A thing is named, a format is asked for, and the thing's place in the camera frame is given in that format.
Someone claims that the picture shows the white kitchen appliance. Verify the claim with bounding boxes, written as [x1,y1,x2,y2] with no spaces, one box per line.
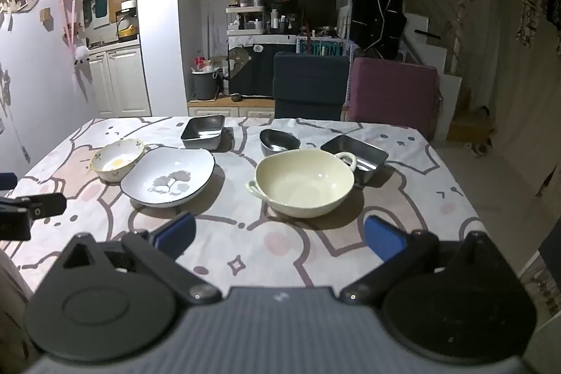
[116,0,137,22]

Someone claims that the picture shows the pink ribbon with white plush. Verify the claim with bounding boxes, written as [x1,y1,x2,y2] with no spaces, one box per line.
[59,0,90,66]

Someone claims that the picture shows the cartoon bear tablecloth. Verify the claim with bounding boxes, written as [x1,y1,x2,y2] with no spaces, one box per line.
[0,115,494,300]

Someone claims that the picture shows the white kitchen base cabinet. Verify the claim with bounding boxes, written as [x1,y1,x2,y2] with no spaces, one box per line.
[83,43,152,118]

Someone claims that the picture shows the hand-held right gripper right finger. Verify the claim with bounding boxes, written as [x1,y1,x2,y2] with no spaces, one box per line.
[339,215,505,307]

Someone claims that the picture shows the small black bowl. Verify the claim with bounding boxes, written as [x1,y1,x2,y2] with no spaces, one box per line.
[259,129,301,158]

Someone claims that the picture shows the floral bowl with yellow rim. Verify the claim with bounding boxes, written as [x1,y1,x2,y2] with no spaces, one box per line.
[90,138,146,182]

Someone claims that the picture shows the cream bowl with handles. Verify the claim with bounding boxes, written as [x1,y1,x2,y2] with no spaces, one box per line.
[245,149,358,219]

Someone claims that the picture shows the black printed cabinet cover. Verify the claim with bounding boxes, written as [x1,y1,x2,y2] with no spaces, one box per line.
[227,34,299,98]

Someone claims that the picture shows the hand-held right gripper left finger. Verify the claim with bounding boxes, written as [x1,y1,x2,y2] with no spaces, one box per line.
[61,211,222,307]

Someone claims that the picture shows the black jacket with white trim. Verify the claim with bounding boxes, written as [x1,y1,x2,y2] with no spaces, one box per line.
[349,0,408,60]

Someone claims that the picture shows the cardboard box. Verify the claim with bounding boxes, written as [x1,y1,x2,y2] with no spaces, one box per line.
[447,111,492,142]

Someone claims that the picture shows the grey trash bin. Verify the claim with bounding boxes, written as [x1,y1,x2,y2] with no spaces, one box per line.
[191,69,222,101]

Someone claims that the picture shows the navy blue chair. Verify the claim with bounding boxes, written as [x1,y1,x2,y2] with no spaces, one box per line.
[538,220,561,274]
[272,52,351,121]

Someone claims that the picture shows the wooden low cabinet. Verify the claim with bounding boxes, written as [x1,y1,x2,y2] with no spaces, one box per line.
[188,96,277,120]

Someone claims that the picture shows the white storage rack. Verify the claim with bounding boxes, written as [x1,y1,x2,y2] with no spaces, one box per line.
[225,5,299,36]

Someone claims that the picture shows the maroon chair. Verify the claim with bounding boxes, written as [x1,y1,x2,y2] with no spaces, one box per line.
[346,57,440,140]

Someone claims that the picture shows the rectangular steel container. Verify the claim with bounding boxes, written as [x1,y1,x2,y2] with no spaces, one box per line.
[320,134,389,185]
[181,115,226,150]

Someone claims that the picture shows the teal sign board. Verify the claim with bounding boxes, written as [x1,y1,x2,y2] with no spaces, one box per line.
[300,41,343,58]

